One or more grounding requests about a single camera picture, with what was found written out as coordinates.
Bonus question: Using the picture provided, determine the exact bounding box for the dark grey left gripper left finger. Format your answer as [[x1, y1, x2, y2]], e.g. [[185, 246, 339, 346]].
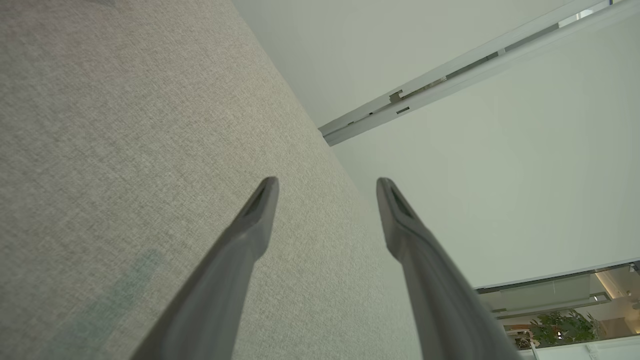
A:
[[131, 176, 280, 360]]

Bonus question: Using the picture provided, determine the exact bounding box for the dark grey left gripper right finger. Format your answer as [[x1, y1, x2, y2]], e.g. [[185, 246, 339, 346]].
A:
[[376, 177, 523, 360]]

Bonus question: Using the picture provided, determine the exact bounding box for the green leafy plant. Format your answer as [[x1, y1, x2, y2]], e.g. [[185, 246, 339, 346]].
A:
[[515, 309, 608, 350]]

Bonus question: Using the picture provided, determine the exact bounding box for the white ledge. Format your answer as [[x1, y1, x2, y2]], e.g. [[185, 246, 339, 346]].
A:
[[519, 335, 640, 360]]

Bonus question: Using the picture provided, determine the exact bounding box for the glass window with metal frame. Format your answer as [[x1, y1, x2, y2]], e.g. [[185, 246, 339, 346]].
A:
[[474, 259, 640, 321]]

